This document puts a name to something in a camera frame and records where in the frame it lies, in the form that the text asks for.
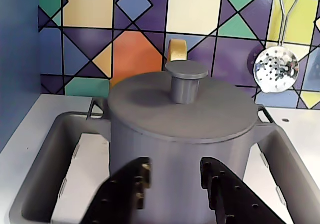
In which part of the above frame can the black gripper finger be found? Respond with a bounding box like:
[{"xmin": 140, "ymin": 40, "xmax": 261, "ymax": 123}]
[
  {"xmin": 201, "ymin": 156, "xmax": 291, "ymax": 224},
  {"xmin": 82, "ymin": 156, "xmax": 153, "ymax": 224}
]

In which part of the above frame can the gray round pot lid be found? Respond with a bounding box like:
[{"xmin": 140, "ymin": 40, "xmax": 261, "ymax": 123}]
[{"xmin": 107, "ymin": 60, "xmax": 260, "ymax": 142}]

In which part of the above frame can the gray cylindrical pot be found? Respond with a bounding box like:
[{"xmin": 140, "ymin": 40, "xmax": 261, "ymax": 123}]
[{"xmin": 87, "ymin": 97, "xmax": 273, "ymax": 224}]

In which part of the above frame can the gray sink basin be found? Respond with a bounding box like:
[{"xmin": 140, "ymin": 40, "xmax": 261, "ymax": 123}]
[{"xmin": 8, "ymin": 111, "xmax": 320, "ymax": 224}]

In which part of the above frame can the metal skimmer spoon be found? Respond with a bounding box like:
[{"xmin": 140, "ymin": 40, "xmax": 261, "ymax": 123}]
[{"xmin": 252, "ymin": 0, "xmax": 300, "ymax": 94}]

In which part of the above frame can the gold faucet spout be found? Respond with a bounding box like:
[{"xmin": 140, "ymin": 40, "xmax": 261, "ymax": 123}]
[{"xmin": 167, "ymin": 39, "xmax": 188, "ymax": 63}]

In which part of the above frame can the blue toy kitchen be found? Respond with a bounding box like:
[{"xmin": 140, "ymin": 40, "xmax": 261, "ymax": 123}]
[{"xmin": 0, "ymin": 0, "xmax": 320, "ymax": 224}]

